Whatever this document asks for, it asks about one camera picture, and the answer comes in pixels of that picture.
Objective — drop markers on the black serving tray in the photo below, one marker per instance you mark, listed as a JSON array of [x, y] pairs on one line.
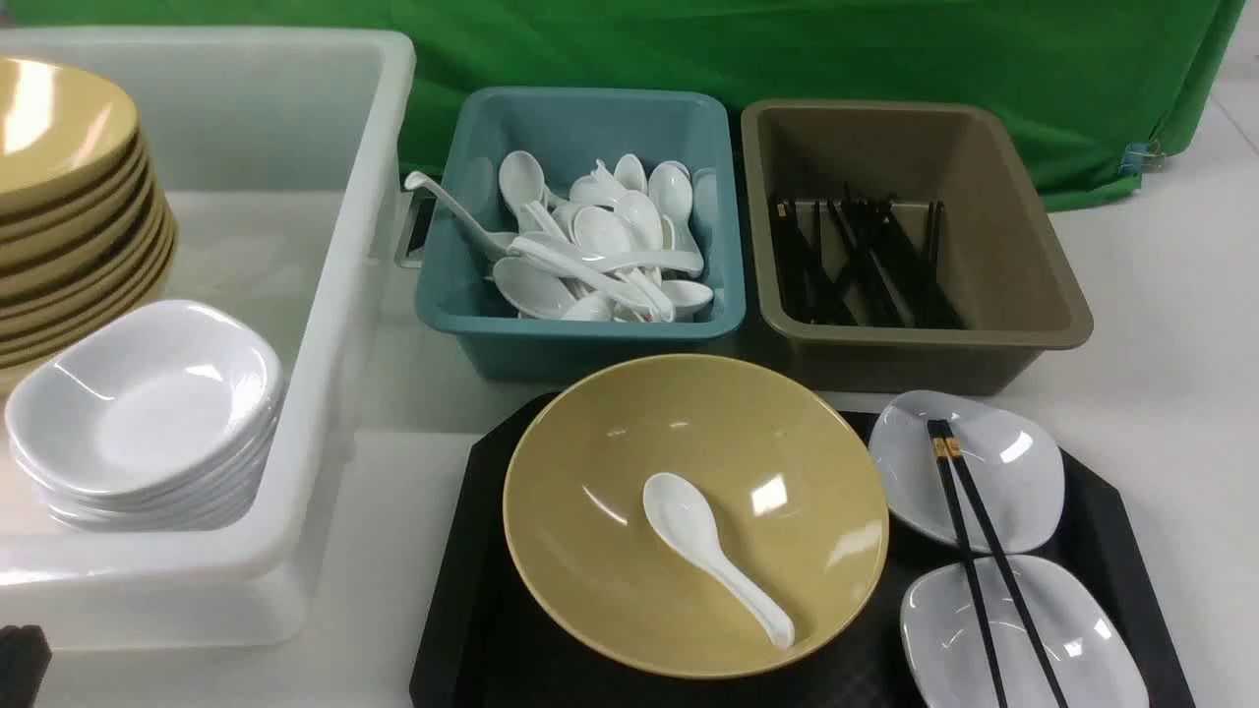
[[486, 643]]

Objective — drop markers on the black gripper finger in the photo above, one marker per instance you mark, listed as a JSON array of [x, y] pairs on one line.
[[25, 656]]

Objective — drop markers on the pile of white spoons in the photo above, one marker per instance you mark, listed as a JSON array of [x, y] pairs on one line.
[[622, 247]]

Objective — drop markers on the large white plastic tub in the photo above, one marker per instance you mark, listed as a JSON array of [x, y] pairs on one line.
[[277, 148]]

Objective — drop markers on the stack of white dishes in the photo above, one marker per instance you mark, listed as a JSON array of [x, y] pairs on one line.
[[161, 421]]

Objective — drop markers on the white soup spoon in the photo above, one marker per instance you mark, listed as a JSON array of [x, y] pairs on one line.
[[683, 519]]

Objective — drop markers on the yellow noodle bowl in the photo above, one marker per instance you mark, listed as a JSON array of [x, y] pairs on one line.
[[796, 495]]

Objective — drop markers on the brown plastic bin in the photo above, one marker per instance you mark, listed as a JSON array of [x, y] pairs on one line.
[[1002, 263]]

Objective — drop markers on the pile of black chopsticks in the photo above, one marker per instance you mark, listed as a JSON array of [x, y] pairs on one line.
[[851, 261]]

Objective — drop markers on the teal plastic bin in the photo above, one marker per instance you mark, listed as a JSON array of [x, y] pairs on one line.
[[569, 129]]

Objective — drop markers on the blue binder clip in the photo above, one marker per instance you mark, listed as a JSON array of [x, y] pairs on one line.
[[1142, 158]]

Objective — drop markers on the white dish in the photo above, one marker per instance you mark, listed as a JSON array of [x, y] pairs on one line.
[[941, 637], [1014, 462]]

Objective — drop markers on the white ladle spoon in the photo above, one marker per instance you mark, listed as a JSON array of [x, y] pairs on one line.
[[493, 244]]

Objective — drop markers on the black chopstick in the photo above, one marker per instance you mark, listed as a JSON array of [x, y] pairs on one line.
[[957, 483], [1008, 577]]

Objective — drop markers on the stack of yellow bowls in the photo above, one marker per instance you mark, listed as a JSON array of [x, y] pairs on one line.
[[87, 234]]

